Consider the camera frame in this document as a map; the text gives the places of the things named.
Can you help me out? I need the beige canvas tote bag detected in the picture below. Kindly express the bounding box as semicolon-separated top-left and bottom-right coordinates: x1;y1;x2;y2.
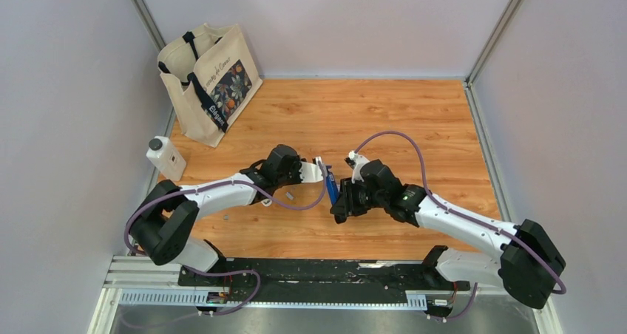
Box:
157;24;262;148

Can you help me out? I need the white bottle black cap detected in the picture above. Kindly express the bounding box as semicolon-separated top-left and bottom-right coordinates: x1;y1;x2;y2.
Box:
146;136;186;181

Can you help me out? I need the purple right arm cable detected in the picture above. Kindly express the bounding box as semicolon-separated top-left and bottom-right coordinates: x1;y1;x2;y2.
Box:
348;130;568;321

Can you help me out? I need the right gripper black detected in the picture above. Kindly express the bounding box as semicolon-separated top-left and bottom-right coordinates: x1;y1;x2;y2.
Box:
330;177;387;219

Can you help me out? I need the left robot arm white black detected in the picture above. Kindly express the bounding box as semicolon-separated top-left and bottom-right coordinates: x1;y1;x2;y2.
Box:
125;144;309;286

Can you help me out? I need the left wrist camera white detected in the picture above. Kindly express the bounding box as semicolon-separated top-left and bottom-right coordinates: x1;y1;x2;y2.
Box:
299;156;327;183

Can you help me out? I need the blue stapler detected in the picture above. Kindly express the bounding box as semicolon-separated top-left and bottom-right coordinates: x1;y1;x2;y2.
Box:
325;166;339;205

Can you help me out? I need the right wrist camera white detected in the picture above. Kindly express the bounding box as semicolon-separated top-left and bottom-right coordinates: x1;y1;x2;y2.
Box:
345;151;370;183

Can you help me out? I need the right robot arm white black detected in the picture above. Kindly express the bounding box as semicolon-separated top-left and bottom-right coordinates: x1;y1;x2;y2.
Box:
330;154;566;310

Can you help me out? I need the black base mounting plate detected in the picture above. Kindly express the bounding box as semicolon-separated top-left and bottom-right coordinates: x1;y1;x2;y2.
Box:
177;258;472;316

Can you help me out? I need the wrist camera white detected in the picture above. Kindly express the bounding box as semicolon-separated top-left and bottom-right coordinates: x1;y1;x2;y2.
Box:
299;156;327;183
345;151;370;183

